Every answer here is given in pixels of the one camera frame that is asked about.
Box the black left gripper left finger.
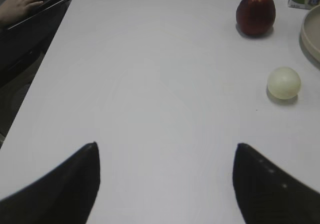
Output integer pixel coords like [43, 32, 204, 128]
[0, 142, 101, 223]

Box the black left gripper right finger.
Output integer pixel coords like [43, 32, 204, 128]
[232, 143, 320, 223]

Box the dark red jujube fruit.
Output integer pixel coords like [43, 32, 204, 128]
[236, 0, 276, 36]

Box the white egg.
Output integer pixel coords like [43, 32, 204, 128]
[267, 67, 302, 100]

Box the black laptop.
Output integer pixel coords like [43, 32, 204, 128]
[0, 0, 70, 32]

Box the person's hand on keyboard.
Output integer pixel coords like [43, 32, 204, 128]
[0, 0, 43, 28]

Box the beige round plate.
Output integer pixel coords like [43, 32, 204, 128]
[300, 6, 320, 70]

